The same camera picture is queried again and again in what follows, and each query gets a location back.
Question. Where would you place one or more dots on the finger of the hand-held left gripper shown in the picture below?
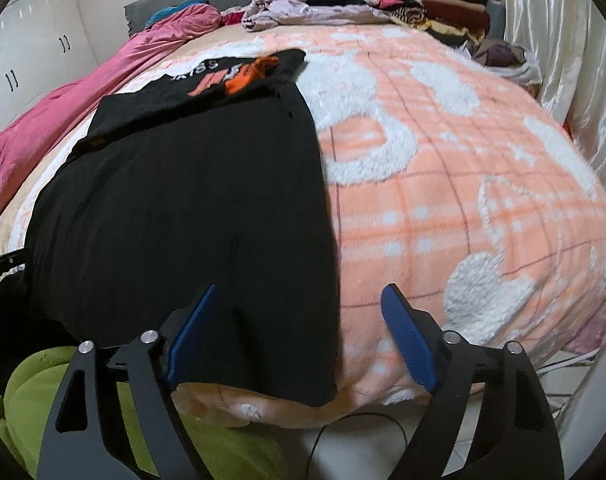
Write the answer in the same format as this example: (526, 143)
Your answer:
(3, 262)

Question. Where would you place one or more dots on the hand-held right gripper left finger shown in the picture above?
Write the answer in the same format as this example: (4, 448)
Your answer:
(193, 335)

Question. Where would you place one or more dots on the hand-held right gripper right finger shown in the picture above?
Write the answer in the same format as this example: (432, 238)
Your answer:
(408, 340)

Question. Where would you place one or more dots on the black sweater with orange cuffs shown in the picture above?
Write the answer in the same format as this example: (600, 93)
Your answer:
(183, 185)

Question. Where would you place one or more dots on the white bag of clothes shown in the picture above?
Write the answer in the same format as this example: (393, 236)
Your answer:
(503, 55)

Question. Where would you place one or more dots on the stack of folded clothes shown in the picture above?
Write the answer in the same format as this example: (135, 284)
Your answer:
(448, 15)

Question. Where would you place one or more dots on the person's lime green pants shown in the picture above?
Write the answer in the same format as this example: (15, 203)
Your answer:
(223, 450)

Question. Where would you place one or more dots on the pink duvet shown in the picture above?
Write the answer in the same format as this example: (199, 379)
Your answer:
(58, 110)

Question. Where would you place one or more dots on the pink bed sheet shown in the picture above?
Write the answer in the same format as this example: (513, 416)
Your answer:
(590, 330)

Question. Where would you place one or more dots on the peach and white patterned blanket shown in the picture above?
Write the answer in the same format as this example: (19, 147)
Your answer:
(458, 160)

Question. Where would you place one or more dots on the white furniture panel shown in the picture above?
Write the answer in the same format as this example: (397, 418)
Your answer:
(588, 400)

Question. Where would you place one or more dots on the white wardrobe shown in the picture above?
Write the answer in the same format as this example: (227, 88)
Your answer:
(38, 45)

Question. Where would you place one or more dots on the blue cloth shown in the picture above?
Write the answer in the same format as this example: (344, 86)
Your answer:
(165, 12)

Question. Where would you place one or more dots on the dark red garment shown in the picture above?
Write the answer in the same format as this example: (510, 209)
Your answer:
(233, 17)

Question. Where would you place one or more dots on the white satin curtain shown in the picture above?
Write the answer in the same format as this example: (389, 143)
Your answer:
(573, 60)

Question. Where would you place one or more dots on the crumpled lilac garment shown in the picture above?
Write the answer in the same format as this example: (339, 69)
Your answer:
(303, 15)

